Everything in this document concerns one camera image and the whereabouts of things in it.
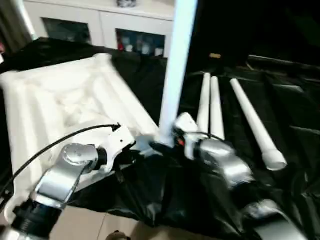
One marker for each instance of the black object pile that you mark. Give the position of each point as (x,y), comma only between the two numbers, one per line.
(127,3)

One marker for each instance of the grey curtain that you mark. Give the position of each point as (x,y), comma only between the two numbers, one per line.
(12,25)

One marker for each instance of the small tan label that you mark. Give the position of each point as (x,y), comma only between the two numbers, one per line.
(215,56)

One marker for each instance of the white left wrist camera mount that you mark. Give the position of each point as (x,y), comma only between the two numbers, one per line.
(117,142)

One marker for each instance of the white jar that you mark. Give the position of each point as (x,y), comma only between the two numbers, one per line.
(129,48)

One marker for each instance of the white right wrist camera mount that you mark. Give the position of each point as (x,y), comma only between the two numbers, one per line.
(186,122)

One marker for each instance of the black mat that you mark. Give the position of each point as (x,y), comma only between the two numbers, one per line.
(275,112)

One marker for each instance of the white glass-door cabinet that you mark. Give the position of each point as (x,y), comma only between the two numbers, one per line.
(105,22)

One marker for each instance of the printed box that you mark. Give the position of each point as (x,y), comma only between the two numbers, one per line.
(145,48)

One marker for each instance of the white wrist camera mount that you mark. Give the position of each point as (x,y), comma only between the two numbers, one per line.
(186,122)
(117,142)

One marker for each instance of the white plastic table leg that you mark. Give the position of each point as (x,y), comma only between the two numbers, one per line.
(205,100)
(216,107)
(175,75)
(250,112)

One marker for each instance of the black backdrop cloth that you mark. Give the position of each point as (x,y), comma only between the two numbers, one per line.
(250,25)

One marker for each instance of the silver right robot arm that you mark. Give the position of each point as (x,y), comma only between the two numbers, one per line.
(232,165)

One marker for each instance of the white cup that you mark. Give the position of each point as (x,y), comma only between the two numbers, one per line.
(158,52)

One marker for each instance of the red package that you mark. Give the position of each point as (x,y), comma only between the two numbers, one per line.
(121,46)

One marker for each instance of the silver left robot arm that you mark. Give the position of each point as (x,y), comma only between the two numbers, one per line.
(72,155)

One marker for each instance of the white plastic table top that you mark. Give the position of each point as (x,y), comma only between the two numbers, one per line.
(62,100)

